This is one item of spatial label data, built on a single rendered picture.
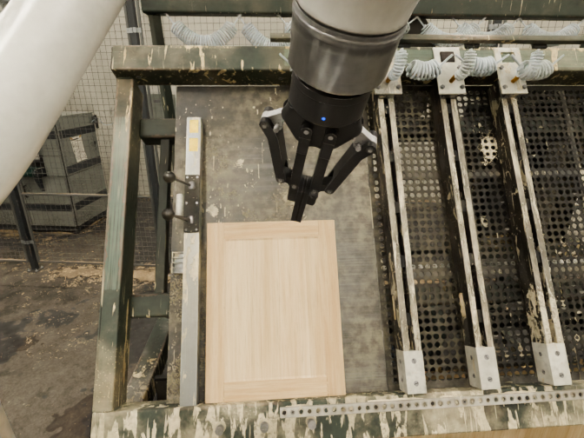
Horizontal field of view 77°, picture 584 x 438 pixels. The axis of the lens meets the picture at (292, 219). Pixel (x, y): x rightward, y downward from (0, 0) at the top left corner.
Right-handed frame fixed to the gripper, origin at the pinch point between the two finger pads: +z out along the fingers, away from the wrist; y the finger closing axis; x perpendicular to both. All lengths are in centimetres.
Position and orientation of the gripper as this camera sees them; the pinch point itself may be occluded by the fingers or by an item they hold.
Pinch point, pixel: (301, 199)
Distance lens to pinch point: 50.0
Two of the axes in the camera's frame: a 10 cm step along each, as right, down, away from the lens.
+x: -1.9, 8.1, -5.5
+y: -9.7, -2.3, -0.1
